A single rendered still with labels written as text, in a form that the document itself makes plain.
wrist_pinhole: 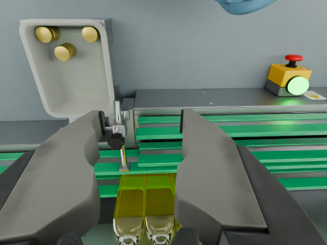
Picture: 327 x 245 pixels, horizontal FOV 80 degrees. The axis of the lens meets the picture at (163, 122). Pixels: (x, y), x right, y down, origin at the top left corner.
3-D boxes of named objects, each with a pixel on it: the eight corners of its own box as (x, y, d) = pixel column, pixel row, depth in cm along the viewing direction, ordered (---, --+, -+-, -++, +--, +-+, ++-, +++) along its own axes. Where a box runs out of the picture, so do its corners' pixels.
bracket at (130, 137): (124, 129, 56) (121, 143, 50) (120, 97, 51) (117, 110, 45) (137, 128, 56) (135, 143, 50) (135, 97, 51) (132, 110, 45)
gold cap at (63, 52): (59, 42, 48) (51, 45, 44) (74, 42, 48) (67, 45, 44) (63, 57, 49) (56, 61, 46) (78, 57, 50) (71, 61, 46)
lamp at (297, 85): (283, 92, 51) (290, 96, 49) (289, 75, 49) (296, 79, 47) (299, 92, 52) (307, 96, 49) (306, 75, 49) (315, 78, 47)
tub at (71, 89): (61, 104, 57) (47, 118, 50) (36, 16, 46) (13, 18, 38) (120, 103, 58) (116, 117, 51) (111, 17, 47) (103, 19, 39)
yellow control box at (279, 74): (263, 87, 58) (277, 96, 52) (270, 61, 55) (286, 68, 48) (286, 86, 59) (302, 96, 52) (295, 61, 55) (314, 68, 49)
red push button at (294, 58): (287, 70, 50) (292, 56, 48) (278, 66, 53) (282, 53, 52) (302, 70, 50) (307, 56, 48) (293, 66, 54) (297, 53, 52)
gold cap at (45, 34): (61, 27, 46) (53, 29, 42) (59, 43, 48) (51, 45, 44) (45, 21, 45) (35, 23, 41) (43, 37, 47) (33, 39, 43)
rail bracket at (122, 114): (122, 149, 51) (114, 187, 40) (114, 87, 42) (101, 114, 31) (134, 148, 51) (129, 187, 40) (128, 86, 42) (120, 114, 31)
